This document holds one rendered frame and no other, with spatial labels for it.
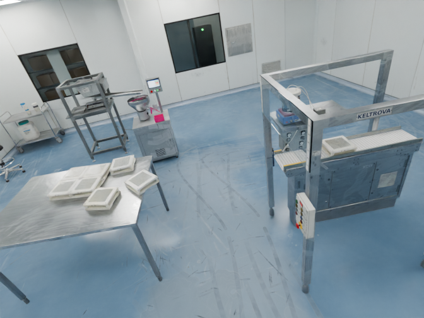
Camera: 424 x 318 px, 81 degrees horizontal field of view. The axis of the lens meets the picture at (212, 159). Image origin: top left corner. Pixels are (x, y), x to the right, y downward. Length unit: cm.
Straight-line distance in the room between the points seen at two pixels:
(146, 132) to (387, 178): 339
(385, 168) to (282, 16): 539
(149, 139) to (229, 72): 363
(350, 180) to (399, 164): 50
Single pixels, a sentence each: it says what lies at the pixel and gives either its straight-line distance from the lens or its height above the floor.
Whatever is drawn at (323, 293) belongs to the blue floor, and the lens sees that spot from 269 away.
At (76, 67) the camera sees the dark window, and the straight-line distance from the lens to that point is 712.
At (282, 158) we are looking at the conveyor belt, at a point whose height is 89.
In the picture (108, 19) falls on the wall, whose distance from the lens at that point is 684.
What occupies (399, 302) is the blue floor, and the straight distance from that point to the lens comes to 282.
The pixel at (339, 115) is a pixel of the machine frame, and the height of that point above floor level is 169.
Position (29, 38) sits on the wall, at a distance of 727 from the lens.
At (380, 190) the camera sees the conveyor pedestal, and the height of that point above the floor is 31.
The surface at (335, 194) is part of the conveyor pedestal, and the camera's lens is 297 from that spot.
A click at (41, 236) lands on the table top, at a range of 266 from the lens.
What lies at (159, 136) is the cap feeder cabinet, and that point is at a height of 51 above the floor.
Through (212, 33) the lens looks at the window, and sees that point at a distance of 699.
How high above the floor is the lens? 232
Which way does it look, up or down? 32 degrees down
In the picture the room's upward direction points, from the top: 11 degrees counter-clockwise
